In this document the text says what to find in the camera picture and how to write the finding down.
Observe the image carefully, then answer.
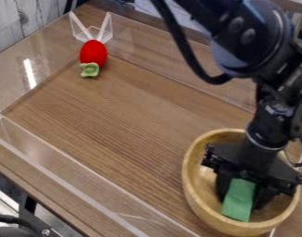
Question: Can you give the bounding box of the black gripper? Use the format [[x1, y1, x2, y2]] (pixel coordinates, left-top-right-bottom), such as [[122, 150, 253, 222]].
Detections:
[[202, 138, 302, 210]]

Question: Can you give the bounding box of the green rectangular stick block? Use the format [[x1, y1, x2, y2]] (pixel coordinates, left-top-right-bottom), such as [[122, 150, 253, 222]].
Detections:
[[222, 179, 257, 222]]

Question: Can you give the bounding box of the brown wooden bowl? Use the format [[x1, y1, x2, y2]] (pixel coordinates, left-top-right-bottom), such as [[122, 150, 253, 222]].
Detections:
[[182, 129, 301, 237]]

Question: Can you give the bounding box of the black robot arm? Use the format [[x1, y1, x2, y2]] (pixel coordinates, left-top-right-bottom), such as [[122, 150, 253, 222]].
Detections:
[[151, 0, 302, 209]]

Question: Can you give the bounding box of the red felt strawberry toy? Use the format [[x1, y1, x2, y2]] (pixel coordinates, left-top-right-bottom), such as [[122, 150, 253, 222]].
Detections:
[[79, 40, 109, 78]]

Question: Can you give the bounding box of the clear acrylic front wall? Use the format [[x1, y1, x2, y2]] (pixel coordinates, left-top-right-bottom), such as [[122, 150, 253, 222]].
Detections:
[[0, 112, 194, 237]]

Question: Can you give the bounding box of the black table leg bracket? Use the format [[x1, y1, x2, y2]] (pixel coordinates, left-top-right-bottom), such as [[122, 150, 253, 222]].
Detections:
[[19, 196, 62, 237]]

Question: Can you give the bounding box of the black cable under table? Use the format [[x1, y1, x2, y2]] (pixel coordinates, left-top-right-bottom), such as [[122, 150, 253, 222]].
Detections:
[[0, 212, 22, 230]]

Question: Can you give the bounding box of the clear acrylic corner bracket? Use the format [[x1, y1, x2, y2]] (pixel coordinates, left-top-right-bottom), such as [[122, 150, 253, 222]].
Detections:
[[69, 12, 113, 44]]

